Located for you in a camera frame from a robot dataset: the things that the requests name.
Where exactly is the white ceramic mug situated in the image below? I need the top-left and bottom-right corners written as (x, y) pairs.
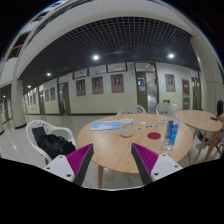
top-left (120, 118), bottom-right (134, 137)

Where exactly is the white plastic chair left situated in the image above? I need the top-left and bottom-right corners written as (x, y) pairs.
top-left (26, 120), bottom-right (76, 164)

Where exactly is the round wooden table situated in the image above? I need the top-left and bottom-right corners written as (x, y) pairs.
top-left (179, 110), bottom-right (222, 163)
top-left (77, 114), bottom-right (193, 188)

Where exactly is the blue and white booklet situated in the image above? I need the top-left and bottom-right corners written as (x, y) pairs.
top-left (90, 121), bottom-right (120, 131)

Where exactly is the white chair behind table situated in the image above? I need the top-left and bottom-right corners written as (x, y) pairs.
top-left (118, 104), bottom-right (146, 115)

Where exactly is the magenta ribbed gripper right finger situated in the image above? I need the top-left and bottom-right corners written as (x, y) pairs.
top-left (131, 143), bottom-right (182, 185)

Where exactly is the white chair far right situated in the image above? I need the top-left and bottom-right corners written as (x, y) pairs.
top-left (156, 102), bottom-right (172, 116)

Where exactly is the portrait poster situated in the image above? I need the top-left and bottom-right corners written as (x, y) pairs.
top-left (111, 74), bottom-right (124, 93)
top-left (76, 79), bottom-right (86, 96)
top-left (92, 77), bottom-right (103, 95)

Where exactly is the portrait poster centre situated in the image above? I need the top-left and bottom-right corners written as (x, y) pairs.
top-left (111, 74), bottom-right (124, 93)

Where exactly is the portrait poster right wall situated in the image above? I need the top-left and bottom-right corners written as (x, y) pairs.
top-left (165, 74), bottom-right (176, 92)

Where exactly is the red round coaster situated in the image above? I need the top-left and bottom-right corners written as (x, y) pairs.
top-left (147, 132), bottom-right (161, 140)

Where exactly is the clear water bottle blue label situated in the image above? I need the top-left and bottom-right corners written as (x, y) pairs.
top-left (163, 120), bottom-right (179, 151)

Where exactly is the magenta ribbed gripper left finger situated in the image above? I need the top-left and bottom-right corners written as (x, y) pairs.
top-left (44, 144), bottom-right (94, 186)

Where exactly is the seated person at right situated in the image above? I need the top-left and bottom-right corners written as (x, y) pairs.
top-left (203, 99), bottom-right (224, 162)

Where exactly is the black bag on chair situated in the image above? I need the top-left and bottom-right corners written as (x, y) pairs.
top-left (32, 127), bottom-right (76, 159)

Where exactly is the portrait poster middle left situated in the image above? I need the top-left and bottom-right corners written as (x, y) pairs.
top-left (92, 77), bottom-right (103, 95)

